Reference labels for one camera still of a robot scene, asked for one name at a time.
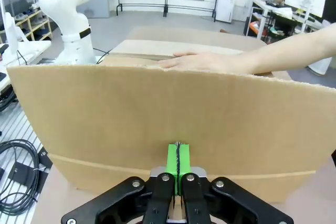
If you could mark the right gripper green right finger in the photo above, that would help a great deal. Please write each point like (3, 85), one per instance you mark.
(202, 197)

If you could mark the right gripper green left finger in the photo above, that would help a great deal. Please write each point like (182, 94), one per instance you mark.
(155, 197)

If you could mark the brown cardboard shipping box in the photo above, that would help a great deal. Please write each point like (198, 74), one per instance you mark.
(168, 119)

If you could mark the person's left forearm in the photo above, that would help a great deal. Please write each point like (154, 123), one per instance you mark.
(288, 48)

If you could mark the person's left hand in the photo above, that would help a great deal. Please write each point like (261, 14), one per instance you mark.
(204, 62)

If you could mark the white box appliance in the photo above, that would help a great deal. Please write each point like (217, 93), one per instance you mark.
(225, 7)

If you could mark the cluttered white desk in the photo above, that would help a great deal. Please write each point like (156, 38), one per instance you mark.
(273, 22)

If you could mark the wooden shoe rack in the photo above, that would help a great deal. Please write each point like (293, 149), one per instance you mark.
(34, 24)

